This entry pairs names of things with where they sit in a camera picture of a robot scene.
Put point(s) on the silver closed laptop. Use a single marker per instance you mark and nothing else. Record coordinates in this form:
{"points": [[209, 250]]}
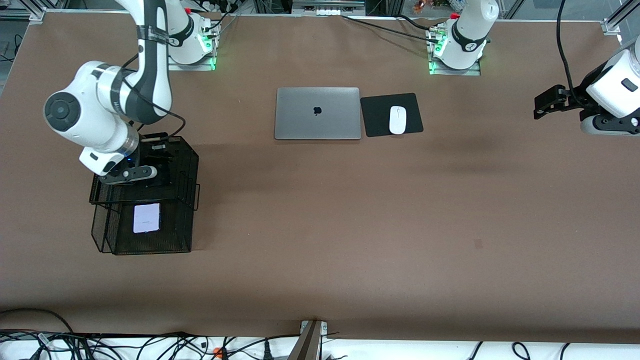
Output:
{"points": [[317, 114]]}

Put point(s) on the white computer mouse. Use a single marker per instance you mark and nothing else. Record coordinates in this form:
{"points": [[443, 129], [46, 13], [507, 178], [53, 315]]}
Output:
{"points": [[397, 120]]}

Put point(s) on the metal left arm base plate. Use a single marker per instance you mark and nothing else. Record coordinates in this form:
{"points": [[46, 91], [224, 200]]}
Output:
{"points": [[472, 71]]}

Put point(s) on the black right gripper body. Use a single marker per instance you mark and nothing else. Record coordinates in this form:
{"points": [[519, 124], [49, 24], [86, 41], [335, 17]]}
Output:
{"points": [[151, 148]]}

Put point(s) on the black mesh two-tier tray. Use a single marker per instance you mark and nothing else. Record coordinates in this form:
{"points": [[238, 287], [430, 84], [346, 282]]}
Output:
{"points": [[175, 225]]}

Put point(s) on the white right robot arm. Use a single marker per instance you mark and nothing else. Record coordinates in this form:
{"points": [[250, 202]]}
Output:
{"points": [[90, 110]]}

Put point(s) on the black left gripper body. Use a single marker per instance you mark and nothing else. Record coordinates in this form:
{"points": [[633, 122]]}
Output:
{"points": [[579, 95]]}

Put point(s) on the orange plug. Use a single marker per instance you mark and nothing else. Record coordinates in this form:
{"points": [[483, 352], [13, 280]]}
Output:
{"points": [[218, 353]]}

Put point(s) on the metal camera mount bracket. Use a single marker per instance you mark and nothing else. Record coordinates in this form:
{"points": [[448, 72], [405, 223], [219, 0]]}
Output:
{"points": [[307, 342]]}

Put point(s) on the white power strip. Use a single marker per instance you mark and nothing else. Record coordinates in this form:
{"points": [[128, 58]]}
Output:
{"points": [[327, 9]]}

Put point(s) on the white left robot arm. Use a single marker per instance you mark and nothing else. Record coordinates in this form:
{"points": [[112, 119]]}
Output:
{"points": [[467, 35]]}

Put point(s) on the lavender flip phone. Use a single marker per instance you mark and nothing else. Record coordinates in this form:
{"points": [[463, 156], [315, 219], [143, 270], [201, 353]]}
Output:
{"points": [[146, 218]]}

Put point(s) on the black mouse pad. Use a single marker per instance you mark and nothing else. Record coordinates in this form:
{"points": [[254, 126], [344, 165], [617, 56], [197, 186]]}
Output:
{"points": [[375, 115]]}

